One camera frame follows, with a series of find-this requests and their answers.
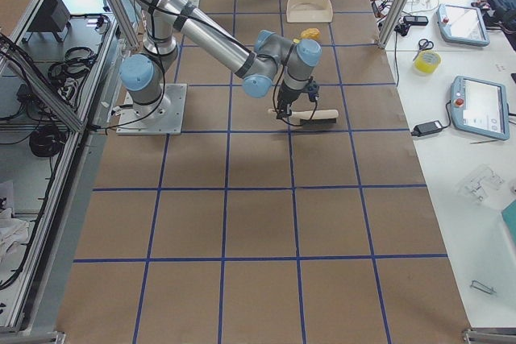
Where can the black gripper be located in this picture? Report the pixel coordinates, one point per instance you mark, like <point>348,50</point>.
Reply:
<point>287,97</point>

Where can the white hand brush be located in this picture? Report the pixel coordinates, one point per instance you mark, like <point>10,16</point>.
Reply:
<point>304,118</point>

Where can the beige dustpan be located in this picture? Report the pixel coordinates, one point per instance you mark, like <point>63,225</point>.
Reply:
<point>309,11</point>

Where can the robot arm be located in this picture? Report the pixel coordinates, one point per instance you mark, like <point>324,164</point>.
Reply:
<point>257,67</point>

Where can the brown toy potato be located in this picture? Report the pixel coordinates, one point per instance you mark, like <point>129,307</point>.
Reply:
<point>311,33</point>

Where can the black power adapter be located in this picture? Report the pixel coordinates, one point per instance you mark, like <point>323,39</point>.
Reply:
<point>427,128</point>

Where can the yellow tape roll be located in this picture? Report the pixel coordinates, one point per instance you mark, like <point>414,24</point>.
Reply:
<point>427,61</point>

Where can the far teach pendant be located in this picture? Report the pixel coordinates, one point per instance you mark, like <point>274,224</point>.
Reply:
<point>462,25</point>

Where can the teach pendant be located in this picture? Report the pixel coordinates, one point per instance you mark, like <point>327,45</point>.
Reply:
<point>480,107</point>
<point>462,25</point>

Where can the near teach pendant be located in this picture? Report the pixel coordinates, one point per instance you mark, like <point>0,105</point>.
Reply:
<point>480,107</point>

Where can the clear plastic bag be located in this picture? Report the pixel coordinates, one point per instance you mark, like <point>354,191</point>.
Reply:
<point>483,186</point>

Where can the teal box corner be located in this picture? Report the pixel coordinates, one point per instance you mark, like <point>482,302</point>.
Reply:
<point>509,218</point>

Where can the black monitor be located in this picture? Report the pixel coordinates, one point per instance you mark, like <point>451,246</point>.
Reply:
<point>52,17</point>

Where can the metal clip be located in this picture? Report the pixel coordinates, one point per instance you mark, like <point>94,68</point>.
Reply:
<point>475,284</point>

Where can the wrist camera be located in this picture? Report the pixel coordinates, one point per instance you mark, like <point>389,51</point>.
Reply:
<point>312,89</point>

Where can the aluminium frame post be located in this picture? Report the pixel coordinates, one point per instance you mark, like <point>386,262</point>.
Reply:
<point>397,1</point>

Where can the black handled scissors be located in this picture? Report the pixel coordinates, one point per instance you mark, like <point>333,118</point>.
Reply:
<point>423,45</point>

